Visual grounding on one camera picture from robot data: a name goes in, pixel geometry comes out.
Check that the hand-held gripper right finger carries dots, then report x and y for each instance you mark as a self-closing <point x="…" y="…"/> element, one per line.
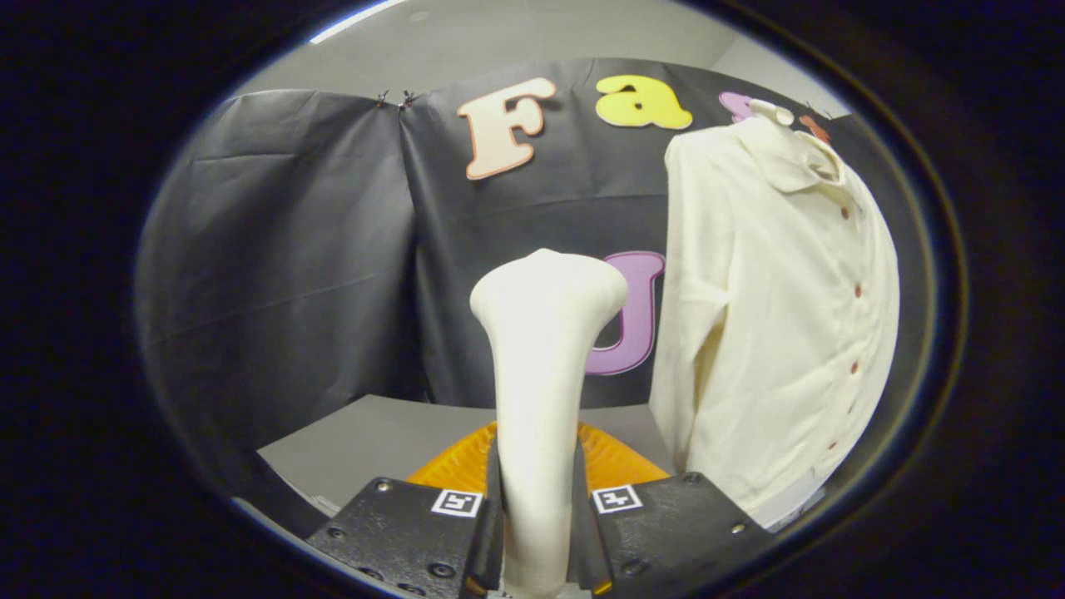
<point x="674" y="528"/>

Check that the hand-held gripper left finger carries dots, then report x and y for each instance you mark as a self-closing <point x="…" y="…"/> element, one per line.
<point x="391" y="532"/>

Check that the white garment steamer head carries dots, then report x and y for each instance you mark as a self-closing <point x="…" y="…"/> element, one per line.
<point x="541" y="374"/>

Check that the cream button-up shirt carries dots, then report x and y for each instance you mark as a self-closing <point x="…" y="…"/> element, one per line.
<point x="774" y="333"/>

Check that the white clothes hanger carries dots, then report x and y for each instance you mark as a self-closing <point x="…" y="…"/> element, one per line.
<point x="770" y="110"/>

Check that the grey drawer cabinet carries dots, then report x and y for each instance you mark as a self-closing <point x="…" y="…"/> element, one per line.
<point x="374" y="441"/>

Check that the black backdrop cloth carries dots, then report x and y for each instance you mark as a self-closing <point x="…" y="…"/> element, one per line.
<point x="291" y="266"/>

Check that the ceiling light panel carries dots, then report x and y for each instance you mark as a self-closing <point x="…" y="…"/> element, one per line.
<point x="358" y="21"/>

